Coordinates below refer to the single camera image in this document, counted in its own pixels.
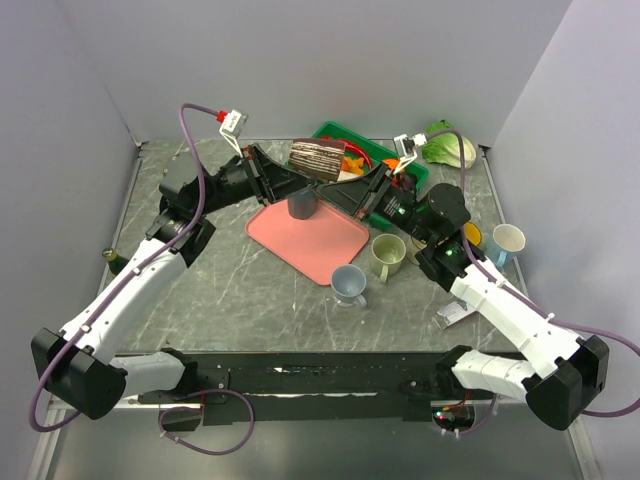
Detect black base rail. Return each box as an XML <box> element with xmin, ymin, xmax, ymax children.
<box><xmin>137</xmin><ymin>351</ymin><xmax>526</xmax><ymax>429</ymax></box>

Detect green glass bottle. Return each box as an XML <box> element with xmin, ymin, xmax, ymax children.
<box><xmin>101</xmin><ymin>248</ymin><xmax>129</xmax><ymax>276</ymax></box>

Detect red chili pepper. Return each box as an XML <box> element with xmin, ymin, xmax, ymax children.
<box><xmin>342</xmin><ymin>140</ymin><xmax>372</xmax><ymax>169</ymax></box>

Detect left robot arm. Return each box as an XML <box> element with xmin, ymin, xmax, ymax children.
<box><xmin>31</xmin><ymin>144</ymin><xmax>315</xmax><ymax>420</ymax></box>

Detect light green mug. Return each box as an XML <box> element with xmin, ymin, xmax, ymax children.
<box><xmin>370</xmin><ymin>233</ymin><xmax>407</xmax><ymax>283</ymax></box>

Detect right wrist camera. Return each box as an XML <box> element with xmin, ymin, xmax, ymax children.
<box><xmin>393</xmin><ymin>133</ymin><xmax>428</xmax><ymax>175</ymax></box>

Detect yellow mug black handle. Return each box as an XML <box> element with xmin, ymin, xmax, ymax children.
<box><xmin>464</xmin><ymin>222</ymin><xmax>483</xmax><ymax>246</ymax></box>

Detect cream mug black handle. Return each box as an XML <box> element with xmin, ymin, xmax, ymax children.
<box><xmin>406</xmin><ymin>237</ymin><xmax>426</xmax><ymax>266</ymax></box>

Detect lettuce head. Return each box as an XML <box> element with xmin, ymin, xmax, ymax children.
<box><xmin>422</xmin><ymin>120</ymin><xmax>477</xmax><ymax>169</ymax></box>

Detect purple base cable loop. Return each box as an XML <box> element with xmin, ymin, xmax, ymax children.
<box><xmin>158</xmin><ymin>390</ymin><xmax>256</xmax><ymax>456</ymax></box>

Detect dark blue-grey mug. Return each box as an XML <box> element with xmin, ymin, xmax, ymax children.
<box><xmin>287</xmin><ymin>186</ymin><xmax>316</xmax><ymax>220</ymax></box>

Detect pink tray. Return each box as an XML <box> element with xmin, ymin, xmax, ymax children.
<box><xmin>245</xmin><ymin>200</ymin><xmax>370</xmax><ymax>286</ymax></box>

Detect grey mug pink rim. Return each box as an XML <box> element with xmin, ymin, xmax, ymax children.
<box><xmin>330</xmin><ymin>264</ymin><xmax>367</xmax><ymax>307</ymax></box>

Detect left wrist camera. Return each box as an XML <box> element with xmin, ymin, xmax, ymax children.
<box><xmin>216</xmin><ymin>109</ymin><xmax>248</xmax><ymax>157</ymax></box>

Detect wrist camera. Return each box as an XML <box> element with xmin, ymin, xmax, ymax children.
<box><xmin>216</xmin><ymin>109</ymin><xmax>248</xmax><ymax>157</ymax></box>
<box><xmin>393</xmin><ymin>133</ymin><xmax>428</xmax><ymax>175</ymax></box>

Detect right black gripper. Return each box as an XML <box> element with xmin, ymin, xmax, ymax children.
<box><xmin>315</xmin><ymin>161</ymin><xmax>435</xmax><ymax>245</ymax></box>

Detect orange fruit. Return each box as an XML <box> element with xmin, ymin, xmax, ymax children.
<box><xmin>383</xmin><ymin>158</ymin><xmax>399</xmax><ymax>170</ymax></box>

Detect orange yellow vegetable piece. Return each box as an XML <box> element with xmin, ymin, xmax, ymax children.
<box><xmin>341</xmin><ymin>156</ymin><xmax>366</xmax><ymax>176</ymax></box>

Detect light blue mug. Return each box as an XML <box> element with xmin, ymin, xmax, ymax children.
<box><xmin>485</xmin><ymin>223</ymin><xmax>526</xmax><ymax>269</ymax></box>

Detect green plastic basket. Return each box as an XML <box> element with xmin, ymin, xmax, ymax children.
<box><xmin>312</xmin><ymin>121</ymin><xmax>429</xmax><ymax>189</ymax></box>

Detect white printed card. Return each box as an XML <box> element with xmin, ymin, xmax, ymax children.
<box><xmin>436</xmin><ymin>300</ymin><xmax>474</xmax><ymax>329</ymax></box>

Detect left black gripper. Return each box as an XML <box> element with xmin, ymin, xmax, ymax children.
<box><xmin>195</xmin><ymin>144</ymin><xmax>318</xmax><ymax>217</ymax></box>

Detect brown striped cup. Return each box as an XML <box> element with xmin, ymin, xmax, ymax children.
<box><xmin>288</xmin><ymin>138</ymin><xmax>346</xmax><ymax>181</ymax></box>

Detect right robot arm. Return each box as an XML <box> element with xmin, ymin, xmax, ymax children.
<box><xmin>317</xmin><ymin>164</ymin><xmax>609</xmax><ymax>430</ymax></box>

